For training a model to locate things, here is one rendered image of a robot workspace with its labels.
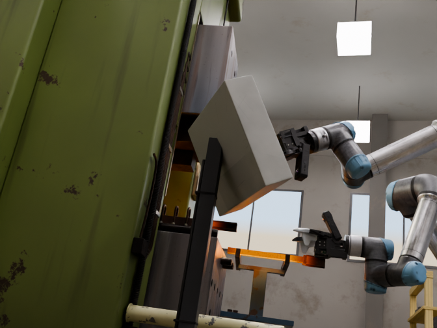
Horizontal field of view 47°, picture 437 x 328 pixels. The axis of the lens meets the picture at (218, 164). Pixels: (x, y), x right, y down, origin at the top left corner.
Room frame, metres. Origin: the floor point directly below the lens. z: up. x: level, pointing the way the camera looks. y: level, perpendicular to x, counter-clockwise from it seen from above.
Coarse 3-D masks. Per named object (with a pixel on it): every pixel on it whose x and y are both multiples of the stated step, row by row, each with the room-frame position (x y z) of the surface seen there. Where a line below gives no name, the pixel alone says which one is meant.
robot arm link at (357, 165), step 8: (344, 144) 1.42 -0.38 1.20; (352, 144) 1.42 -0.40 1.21; (336, 152) 1.45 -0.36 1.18; (344, 152) 1.42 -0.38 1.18; (352, 152) 1.41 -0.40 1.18; (360, 152) 1.41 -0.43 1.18; (344, 160) 1.43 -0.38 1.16; (352, 160) 1.41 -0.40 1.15; (360, 160) 1.41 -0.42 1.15; (368, 160) 1.42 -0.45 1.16; (344, 168) 1.46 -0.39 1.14; (352, 168) 1.42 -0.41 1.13; (360, 168) 1.41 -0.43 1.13; (368, 168) 1.42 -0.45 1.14; (352, 176) 1.44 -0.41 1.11; (360, 176) 1.46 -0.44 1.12
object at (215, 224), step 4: (216, 224) 1.84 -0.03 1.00; (220, 224) 1.83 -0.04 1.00; (224, 224) 1.83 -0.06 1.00; (228, 224) 1.83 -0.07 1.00; (232, 224) 1.82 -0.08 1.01; (236, 224) 1.82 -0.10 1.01; (216, 228) 1.84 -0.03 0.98; (220, 228) 1.83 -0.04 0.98; (224, 228) 1.82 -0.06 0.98; (228, 228) 1.82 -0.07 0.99; (232, 228) 1.82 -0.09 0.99; (236, 228) 1.83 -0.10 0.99
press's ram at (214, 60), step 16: (208, 32) 1.69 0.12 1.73; (224, 32) 1.68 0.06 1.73; (208, 48) 1.69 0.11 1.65; (224, 48) 1.68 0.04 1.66; (192, 64) 1.70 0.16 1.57; (208, 64) 1.69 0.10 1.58; (224, 64) 1.68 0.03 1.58; (192, 80) 1.69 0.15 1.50; (208, 80) 1.68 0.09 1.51; (224, 80) 1.68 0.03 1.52; (192, 96) 1.69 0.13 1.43; (208, 96) 1.68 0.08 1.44; (192, 112) 1.69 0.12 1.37
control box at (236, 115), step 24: (216, 96) 1.15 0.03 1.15; (240, 96) 1.09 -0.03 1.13; (216, 120) 1.20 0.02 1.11; (240, 120) 1.09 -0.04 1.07; (264, 120) 1.11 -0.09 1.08; (240, 144) 1.14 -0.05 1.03; (264, 144) 1.11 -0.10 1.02; (240, 168) 1.19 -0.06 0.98; (264, 168) 1.11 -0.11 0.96; (288, 168) 1.13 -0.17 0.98; (240, 192) 1.25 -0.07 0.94; (264, 192) 1.22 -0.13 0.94
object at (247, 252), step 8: (232, 248) 2.16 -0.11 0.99; (256, 256) 2.17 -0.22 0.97; (264, 256) 2.14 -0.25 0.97; (272, 256) 2.14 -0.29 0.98; (280, 256) 2.14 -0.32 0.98; (296, 256) 2.13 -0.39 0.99; (304, 256) 2.12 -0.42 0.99; (312, 256) 2.12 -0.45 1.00; (304, 264) 2.14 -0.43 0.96; (312, 264) 2.13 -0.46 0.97; (320, 264) 2.13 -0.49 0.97
